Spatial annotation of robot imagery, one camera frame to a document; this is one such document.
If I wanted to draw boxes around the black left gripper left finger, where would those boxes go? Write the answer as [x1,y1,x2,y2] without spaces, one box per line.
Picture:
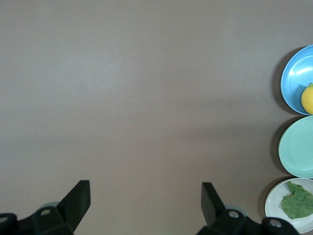
[16,180,91,235]

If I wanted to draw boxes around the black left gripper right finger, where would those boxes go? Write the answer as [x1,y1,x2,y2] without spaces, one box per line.
[197,182,262,235]

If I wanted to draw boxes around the mint green plate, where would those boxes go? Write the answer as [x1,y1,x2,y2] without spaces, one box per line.
[278,115,313,179]

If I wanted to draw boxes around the blue plate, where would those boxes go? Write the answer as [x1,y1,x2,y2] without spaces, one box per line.
[280,44,313,116]

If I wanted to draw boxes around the yellow lemon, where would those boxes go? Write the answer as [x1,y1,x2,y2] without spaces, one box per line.
[301,83,313,115]

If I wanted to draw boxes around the green lettuce leaf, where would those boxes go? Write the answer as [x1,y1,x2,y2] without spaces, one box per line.
[280,181,313,220]

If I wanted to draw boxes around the beige plate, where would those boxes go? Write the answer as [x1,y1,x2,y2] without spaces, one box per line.
[265,178,313,235]

